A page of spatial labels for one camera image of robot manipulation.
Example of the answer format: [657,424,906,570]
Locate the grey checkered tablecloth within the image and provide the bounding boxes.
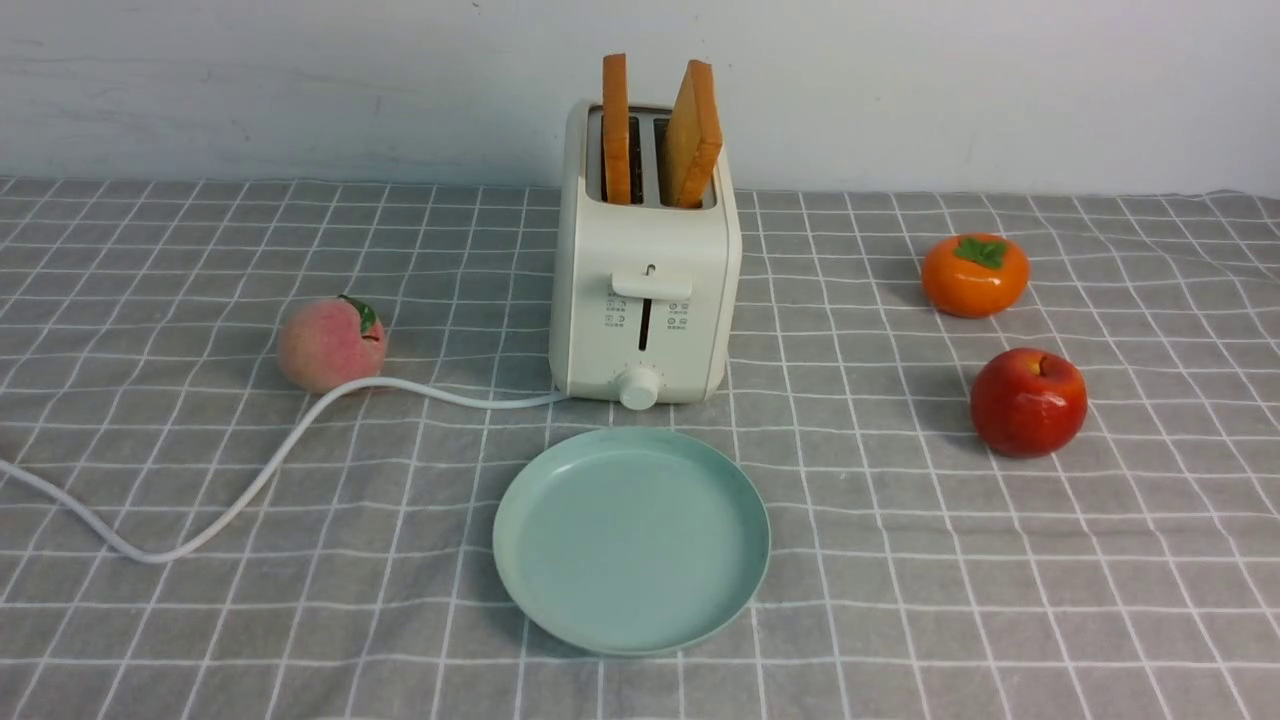
[1,176,1279,719]

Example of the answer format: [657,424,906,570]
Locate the red apple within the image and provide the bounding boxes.
[969,347,1089,457]

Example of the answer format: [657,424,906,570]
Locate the toasted bread slice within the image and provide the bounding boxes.
[660,59,723,209]
[602,53,632,205]

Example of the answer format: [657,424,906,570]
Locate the orange persimmon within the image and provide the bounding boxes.
[922,233,1030,318]

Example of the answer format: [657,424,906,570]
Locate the light green round plate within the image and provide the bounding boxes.
[492,427,772,657]

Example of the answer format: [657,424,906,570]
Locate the white two-slot toaster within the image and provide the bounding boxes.
[548,99,742,410]

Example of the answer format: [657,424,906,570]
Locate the white power cable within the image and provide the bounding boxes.
[0,375,571,565]

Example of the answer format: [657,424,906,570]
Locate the pink peach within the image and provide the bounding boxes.
[276,293,388,395]

